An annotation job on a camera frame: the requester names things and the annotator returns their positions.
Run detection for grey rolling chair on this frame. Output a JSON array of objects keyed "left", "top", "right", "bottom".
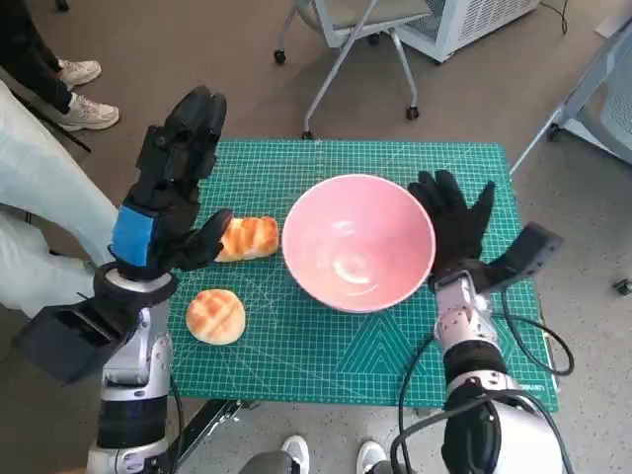
[{"left": 273, "top": 0, "right": 435, "bottom": 140}]

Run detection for round scored toy bread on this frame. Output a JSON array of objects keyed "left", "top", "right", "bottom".
[{"left": 186, "top": 289, "right": 247, "bottom": 346}]

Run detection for white shoe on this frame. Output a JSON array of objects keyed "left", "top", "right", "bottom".
[
  {"left": 355, "top": 438, "right": 387, "bottom": 474},
  {"left": 280, "top": 434, "right": 311, "bottom": 474}
]

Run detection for green cutting mat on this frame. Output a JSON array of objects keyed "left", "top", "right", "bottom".
[{"left": 165, "top": 139, "right": 562, "bottom": 414}]

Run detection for dark grey knee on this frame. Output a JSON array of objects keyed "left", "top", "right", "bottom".
[
  {"left": 367, "top": 458, "right": 411, "bottom": 474},
  {"left": 241, "top": 448, "right": 297, "bottom": 474}
]

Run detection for pink bowl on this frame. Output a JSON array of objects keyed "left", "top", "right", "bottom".
[{"left": 280, "top": 173, "right": 438, "bottom": 315}]

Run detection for black metal slide rail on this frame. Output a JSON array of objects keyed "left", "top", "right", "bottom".
[{"left": 170, "top": 398, "right": 261, "bottom": 463}]

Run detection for long striped toy bread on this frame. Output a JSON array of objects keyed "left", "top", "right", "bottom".
[{"left": 214, "top": 215, "right": 280, "bottom": 264}]

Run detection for person in black trousers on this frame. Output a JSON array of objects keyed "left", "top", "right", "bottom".
[{"left": 0, "top": 0, "right": 120, "bottom": 132}]

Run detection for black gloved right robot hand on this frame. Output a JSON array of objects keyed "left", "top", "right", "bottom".
[{"left": 407, "top": 170, "right": 496, "bottom": 277}]

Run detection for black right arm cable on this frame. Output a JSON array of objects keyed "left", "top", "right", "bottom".
[{"left": 389, "top": 290, "right": 577, "bottom": 474}]

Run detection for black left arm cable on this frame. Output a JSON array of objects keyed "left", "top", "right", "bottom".
[{"left": 170, "top": 374, "right": 187, "bottom": 445}]

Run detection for black stand leg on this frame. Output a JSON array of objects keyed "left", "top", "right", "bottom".
[{"left": 0, "top": 68, "right": 93, "bottom": 152}]

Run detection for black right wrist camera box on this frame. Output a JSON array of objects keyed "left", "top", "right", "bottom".
[{"left": 481, "top": 222, "right": 565, "bottom": 292}]

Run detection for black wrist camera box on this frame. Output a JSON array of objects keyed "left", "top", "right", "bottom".
[
  {"left": 481, "top": 222, "right": 565, "bottom": 292},
  {"left": 12, "top": 295, "right": 139, "bottom": 384}
]

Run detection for pale cardboard sheet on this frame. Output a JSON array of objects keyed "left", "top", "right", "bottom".
[{"left": 594, "top": 17, "right": 626, "bottom": 39}]

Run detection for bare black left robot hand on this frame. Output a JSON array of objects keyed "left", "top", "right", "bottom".
[{"left": 108, "top": 86, "right": 233, "bottom": 273}]

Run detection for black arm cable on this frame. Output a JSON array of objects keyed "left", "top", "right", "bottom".
[
  {"left": 389, "top": 290, "right": 577, "bottom": 474},
  {"left": 170, "top": 374, "right": 187, "bottom": 445}
]

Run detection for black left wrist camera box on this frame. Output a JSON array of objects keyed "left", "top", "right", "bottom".
[{"left": 12, "top": 295, "right": 139, "bottom": 384}]

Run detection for person in pale trousers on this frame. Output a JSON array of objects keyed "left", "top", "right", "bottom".
[{"left": 0, "top": 78, "right": 119, "bottom": 322}]

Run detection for thin black floor cable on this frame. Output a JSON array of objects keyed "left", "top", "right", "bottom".
[{"left": 540, "top": 0, "right": 569, "bottom": 34}]

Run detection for white perforated cabinet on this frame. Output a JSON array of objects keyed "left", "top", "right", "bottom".
[{"left": 394, "top": 0, "right": 539, "bottom": 63}]

